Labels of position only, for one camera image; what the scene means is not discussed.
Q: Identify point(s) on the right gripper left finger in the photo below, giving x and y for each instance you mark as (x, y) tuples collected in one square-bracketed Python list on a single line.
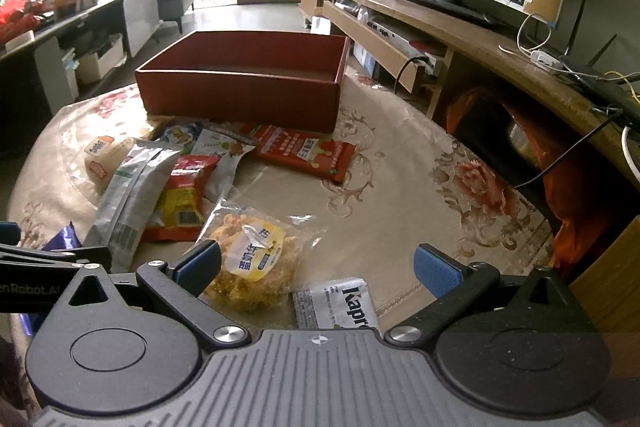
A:
[(172, 289)]

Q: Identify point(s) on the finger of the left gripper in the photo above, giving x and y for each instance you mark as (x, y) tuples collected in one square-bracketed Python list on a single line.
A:
[(10, 233)]

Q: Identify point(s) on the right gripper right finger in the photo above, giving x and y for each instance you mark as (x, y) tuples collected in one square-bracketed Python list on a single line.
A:
[(456, 287)]

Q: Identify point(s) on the dark blue wafer packet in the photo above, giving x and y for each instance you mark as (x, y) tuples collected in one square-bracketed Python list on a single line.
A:
[(64, 240)]

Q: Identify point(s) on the red yellow snack packet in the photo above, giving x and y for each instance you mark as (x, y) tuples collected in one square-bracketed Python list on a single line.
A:
[(178, 215)]

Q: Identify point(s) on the long silver white packet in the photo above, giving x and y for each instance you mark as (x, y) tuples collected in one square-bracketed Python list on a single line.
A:
[(130, 199)]

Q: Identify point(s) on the yellow waffle snack bag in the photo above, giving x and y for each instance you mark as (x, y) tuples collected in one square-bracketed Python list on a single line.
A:
[(259, 255)]

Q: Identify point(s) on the white Kaprons packet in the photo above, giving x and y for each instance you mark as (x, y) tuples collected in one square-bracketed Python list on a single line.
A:
[(336, 304)]

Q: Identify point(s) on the round bread bun packet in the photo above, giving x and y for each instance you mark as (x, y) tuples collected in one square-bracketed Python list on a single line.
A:
[(103, 155)]

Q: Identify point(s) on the white green snack packet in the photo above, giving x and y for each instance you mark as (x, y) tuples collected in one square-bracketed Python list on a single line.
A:
[(228, 152)]

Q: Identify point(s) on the red spicy strip packet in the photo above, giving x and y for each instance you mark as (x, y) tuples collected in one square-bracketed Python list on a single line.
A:
[(301, 151)]

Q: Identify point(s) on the blue cartoon snack packet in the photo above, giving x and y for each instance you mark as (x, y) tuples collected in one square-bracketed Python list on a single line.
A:
[(184, 135)]

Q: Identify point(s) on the white storage box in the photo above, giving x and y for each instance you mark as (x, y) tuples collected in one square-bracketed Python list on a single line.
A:
[(98, 63)]

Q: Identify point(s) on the wooden TV cabinet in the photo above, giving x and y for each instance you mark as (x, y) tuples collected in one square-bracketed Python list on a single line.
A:
[(607, 279)]

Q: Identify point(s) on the dark long side table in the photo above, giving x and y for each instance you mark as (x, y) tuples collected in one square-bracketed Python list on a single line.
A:
[(34, 85)]

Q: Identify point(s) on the red cardboard box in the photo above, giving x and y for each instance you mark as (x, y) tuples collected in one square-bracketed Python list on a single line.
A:
[(290, 79)]

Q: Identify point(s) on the black wifi router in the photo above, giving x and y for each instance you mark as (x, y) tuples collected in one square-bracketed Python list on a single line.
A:
[(610, 87)]

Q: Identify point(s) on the white cabinet door panel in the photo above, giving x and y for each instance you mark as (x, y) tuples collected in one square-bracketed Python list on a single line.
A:
[(141, 21)]

